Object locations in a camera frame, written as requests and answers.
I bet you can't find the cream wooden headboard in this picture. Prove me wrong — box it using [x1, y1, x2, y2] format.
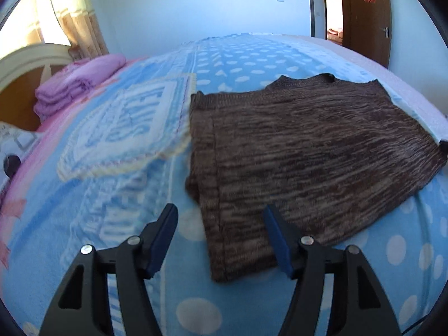
[0, 44, 73, 132]

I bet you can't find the grey patterned pillow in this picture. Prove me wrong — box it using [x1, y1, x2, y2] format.
[0, 121, 36, 187]

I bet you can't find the yellow patterned curtain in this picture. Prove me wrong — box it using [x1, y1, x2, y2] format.
[47, 0, 110, 58]

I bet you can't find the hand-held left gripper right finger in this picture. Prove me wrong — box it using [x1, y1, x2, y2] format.
[263, 205, 401, 336]

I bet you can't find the folded purple blanket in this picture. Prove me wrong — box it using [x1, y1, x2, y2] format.
[34, 54, 127, 120]

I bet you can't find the brown door frame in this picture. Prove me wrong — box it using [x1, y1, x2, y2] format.
[306, 0, 348, 48]

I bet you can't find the blue pink printed bed sheet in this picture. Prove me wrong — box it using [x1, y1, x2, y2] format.
[0, 33, 448, 336]

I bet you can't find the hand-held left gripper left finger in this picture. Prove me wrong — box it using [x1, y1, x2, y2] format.
[38, 203, 179, 336]

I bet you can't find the bright window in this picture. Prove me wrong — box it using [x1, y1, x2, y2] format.
[0, 0, 69, 60]

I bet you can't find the brown knitted sweater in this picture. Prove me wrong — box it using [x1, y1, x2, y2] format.
[185, 73, 448, 283]

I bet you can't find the brown wooden door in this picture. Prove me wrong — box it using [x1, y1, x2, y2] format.
[338, 0, 392, 68]

